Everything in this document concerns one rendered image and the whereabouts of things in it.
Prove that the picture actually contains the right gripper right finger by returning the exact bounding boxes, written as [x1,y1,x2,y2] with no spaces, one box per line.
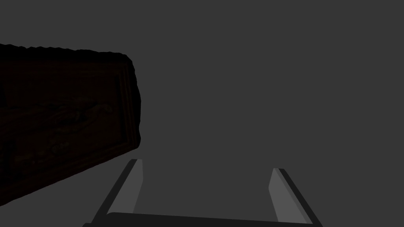
[268,168,323,227]

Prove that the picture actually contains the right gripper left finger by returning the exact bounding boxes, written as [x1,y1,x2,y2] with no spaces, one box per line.
[91,159,144,224]

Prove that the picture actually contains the dark framed wall picture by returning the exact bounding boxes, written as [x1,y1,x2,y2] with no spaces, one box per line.
[0,43,142,207]

